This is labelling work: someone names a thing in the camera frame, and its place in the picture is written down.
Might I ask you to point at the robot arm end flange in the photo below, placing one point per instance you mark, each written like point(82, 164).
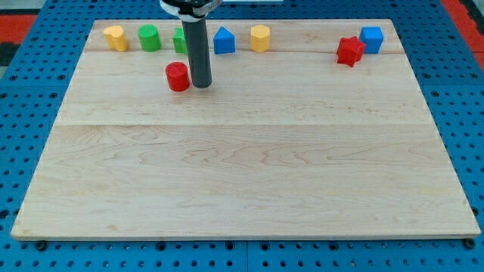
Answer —
point(189, 10)

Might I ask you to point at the green cylinder block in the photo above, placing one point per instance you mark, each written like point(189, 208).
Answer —
point(149, 38)

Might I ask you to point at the green star block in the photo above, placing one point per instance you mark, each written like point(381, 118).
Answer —
point(179, 41)

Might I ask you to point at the yellow hexagon block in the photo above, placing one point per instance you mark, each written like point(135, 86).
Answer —
point(260, 38)

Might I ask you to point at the yellow heart block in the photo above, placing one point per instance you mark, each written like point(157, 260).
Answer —
point(116, 38)

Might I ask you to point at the blue cube block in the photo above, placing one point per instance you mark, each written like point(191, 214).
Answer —
point(373, 37)

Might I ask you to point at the red star block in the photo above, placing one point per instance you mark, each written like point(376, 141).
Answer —
point(350, 51)

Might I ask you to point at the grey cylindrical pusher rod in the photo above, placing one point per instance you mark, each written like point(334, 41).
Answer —
point(196, 41)

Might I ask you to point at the blue pentagon house block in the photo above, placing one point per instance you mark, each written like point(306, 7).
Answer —
point(224, 41)

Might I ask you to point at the red cylinder block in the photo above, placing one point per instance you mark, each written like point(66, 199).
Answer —
point(177, 76)

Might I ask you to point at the wooden board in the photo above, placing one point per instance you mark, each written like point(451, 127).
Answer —
point(284, 145)

